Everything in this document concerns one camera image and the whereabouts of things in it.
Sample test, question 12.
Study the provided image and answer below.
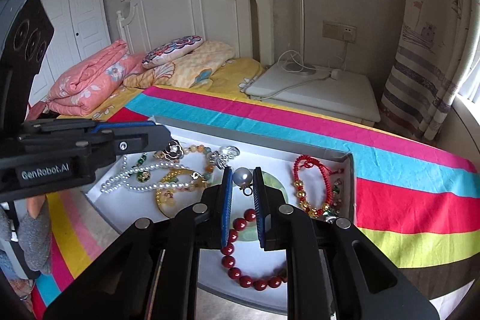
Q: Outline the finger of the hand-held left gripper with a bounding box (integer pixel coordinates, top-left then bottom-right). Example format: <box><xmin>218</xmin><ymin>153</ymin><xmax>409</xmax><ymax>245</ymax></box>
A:
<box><xmin>22</xmin><ymin>118</ymin><xmax>156</xmax><ymax>135</ymax></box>
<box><xmin>17</xmin><ymin>125</ymin><xmax>174</xmax><ymax>165</ymax></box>

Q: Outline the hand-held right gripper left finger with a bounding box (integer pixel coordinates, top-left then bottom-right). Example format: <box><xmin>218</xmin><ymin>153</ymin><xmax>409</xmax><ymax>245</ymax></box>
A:
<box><xmin>43</xmin><ymin>166</ymin><xmax>235</xmax><ymax>320</ymax></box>

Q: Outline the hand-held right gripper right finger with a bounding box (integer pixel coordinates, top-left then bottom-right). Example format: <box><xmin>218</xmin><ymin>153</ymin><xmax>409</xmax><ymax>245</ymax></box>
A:
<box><xmin>252</xmin><ymin>166</ymin><xmax>439</xmax><ymax>320</ymax></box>

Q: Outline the white pearl necklace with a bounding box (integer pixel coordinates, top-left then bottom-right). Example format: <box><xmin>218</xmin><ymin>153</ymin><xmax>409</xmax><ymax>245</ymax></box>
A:
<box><xmin>100</xmin><ymin>155</ymin><xmax>205</xmax><ymax>195</ymax></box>

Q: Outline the white pearl pendant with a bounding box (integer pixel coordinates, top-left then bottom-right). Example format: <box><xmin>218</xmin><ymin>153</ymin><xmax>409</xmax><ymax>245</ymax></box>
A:
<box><xmin>233</xmin><ymin>167</ymin><xmax>256</xmax><ymax>196</ymax></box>

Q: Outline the green pendant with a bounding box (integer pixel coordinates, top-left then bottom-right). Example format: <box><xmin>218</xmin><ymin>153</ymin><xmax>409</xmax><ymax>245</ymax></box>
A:
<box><xmin>133</xmin><ymin>153</ymin><xmax>151</xmax><ymax>184</ymax></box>

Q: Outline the red string bracelet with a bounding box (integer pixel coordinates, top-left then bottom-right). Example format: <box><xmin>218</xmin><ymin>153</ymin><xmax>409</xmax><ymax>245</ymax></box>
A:
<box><xmin>292</xmin><ymin>154</ymin><xmax>344</xmax><ymax>217</ymax></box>

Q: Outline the silver brooch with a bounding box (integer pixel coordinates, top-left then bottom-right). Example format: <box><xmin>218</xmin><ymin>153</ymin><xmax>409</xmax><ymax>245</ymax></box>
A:
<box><xmin>208</xmin><ymin>145</ymin><xmax>241</xmax><ymax>171</ymax></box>

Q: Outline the grey cardboard box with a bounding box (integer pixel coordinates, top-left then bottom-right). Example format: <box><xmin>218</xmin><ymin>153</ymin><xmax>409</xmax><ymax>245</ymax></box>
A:
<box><xmin>84</xmin><ymin>115</ymin><xmax>356</xmax><ymax>317</ymax></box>

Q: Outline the gold bangle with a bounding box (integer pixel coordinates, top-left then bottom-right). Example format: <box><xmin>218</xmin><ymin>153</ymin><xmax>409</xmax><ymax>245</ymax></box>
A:
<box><xmin>155</xmin><ymin>170</ymin><xmax>211</xmax><ymax>219</ymax></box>

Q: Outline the dark red bead bracelet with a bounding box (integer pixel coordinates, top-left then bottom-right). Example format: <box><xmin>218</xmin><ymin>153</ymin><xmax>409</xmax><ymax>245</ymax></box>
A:
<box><xmin>220</xmin><ymin>208</ymin><xmax>289</xmax><ymax>291</ymax></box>

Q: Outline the gold ring with green stone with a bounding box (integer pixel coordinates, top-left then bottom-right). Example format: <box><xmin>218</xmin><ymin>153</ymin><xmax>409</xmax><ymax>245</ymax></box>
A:
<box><xmin>330</xmin><ymin>175</ymin><xmax>346</xmax><ymax>197</ymax></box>

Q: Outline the person's left hand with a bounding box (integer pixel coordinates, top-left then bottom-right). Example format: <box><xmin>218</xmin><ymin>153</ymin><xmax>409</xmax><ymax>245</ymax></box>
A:
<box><xmin>18</xmin><ymin>196</ymin><xmax>53</xmax><ymax>274</ymax></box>

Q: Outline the green jade bangle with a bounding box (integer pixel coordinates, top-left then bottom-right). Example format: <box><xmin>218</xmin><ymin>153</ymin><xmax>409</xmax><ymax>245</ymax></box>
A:
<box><xmin>232</xmin><ymin>172</ymin><xmax>289</xmax><ymax>244</ymax></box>

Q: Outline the pink floral quilt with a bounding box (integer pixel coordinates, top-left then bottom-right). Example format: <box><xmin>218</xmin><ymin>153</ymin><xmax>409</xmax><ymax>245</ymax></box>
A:
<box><xmin>47</xmin><ymin>40</ymin><xmax>145</xmax><ymax>116</ymax></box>

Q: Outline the white wardrobe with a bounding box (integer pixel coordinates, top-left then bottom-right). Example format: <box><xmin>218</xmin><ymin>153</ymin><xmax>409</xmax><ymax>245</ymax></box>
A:
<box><xmin>7</xmin><ymin>0</ymin><xmax>111</xmax><ymax>107</ymax></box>

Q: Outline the yellow patterned blanket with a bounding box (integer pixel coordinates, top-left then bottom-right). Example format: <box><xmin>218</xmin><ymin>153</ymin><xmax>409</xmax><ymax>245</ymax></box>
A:
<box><xmin>124</xmin><ymin>40</ymin><xmax>235</xmax><ymax>90</ymax></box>

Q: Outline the embroidered pillow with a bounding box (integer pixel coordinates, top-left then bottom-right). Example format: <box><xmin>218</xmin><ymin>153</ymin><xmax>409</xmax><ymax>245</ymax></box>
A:
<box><xmin>142</xmin><ymin>35</ymin><xmax>205</xmax><ymax>69</ymax></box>

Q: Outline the yellow bed sheet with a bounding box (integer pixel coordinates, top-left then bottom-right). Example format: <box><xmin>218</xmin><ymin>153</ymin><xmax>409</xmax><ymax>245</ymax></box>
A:
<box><xmin>56</xmin><ymin>57</ymin><xmax>265</xmax><ymax>122</ymax></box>

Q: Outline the striped colourful tablecloth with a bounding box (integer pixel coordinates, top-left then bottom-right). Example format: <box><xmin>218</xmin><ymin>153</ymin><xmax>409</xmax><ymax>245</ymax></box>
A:
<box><xmin>32</xmin><ymin>85</ymin><xmax>479</xmax><ymax>320</ymax></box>

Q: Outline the white bed headboard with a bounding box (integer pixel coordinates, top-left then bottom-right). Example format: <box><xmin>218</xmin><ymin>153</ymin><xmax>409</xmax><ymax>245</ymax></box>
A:
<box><xmin>116</xmin><ymin>0</ymin><xmax>274</xmax><ymax>69</ymax></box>

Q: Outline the white nightstand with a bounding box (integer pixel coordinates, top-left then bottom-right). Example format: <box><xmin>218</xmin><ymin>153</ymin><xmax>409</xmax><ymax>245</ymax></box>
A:
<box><xmin>240</xmin><ymin>61</ymin><xmax>381</xmax><ymax>127</ymax></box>

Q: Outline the white pole lamp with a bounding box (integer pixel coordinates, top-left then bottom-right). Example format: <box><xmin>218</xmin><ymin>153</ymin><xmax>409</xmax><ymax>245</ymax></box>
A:
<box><xmin>277</xmin><ymin>0</ymin><xmax>320</xmax><ymax>76</ymax></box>

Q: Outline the printed striped curtain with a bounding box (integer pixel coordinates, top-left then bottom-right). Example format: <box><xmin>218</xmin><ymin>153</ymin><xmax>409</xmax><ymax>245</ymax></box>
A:
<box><xmin>380</xmin><ymin>0</ymin><xmax>480</xmax><ymax>142</ymax></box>

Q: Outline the white window sill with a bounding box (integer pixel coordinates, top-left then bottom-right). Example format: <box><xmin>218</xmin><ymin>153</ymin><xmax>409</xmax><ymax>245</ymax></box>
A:
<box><xmin>450</xmin><ymin>95</ymin><xmax>480</xmax><ymax>163</ymax></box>

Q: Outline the multicoloured stone bead bracelet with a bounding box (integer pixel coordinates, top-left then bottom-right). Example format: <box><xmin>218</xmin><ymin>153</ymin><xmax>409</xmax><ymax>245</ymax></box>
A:
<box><xmin>184</xmin><ymin>144</ymin><xmax>216</xmax><ymax>189</ymax></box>

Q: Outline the white cable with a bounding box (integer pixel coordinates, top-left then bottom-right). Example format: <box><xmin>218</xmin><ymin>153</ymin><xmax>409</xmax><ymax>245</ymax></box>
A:
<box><xmin>277</xmin><ymin>39</ymin><xmax>353</xmax><ymax>96</ymax></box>

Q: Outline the wall switch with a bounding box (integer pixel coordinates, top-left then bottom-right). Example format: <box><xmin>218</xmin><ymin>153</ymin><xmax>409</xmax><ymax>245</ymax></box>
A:
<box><xmin>323</xmin><ymin>20</ymin><xmax>343</xmax><ymax>39</ymax></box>

